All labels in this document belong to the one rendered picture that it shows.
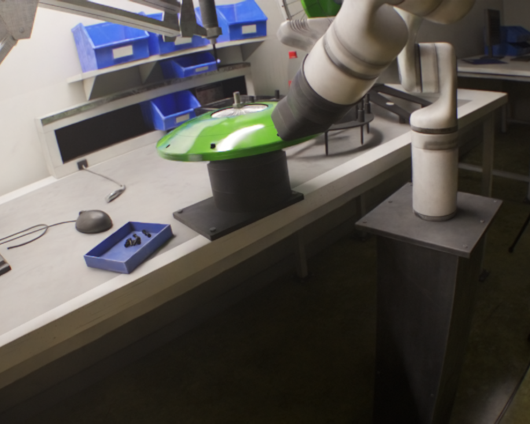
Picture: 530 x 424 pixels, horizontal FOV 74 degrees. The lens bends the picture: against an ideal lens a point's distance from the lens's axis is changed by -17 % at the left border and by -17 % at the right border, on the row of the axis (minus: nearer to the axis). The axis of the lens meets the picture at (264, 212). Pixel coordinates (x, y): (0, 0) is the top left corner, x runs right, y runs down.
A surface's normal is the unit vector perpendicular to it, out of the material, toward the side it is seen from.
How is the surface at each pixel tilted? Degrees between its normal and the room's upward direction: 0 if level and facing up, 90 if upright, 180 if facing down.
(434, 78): 109
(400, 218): 0
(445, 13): 138
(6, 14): 90
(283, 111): 79
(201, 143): 24
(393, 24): 66
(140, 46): 100
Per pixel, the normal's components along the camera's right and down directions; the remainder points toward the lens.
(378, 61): 0.13, 0.96
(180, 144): -0.40, -0.67
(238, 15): -0.76, 0.33
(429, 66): -0.36, 0.27
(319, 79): -0.71, 0.59
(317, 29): 0.30, -0.18
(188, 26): 0.85, 0.10
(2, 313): -0.14, -0.90
